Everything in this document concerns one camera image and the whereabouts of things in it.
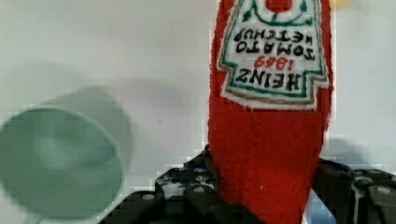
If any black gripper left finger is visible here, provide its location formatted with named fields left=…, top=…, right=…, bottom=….
left=99, top=147, right=265, bottom=224

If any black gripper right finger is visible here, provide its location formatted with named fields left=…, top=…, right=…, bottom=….
left=313, top=159, right=396, bottom=224

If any red plush ketchup bottle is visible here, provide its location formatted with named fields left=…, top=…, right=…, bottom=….
left=208, top=0, right=333, bottom=224

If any blue plastic cup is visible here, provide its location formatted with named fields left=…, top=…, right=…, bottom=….
left=305, top=191, right=336, bottom=224

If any green plastic cup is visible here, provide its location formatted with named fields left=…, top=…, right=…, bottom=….
left=1, top=88, right=132, bottom=220

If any yellow toy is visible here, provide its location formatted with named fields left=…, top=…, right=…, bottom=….
left=330, top=0, right=352, bottom=9

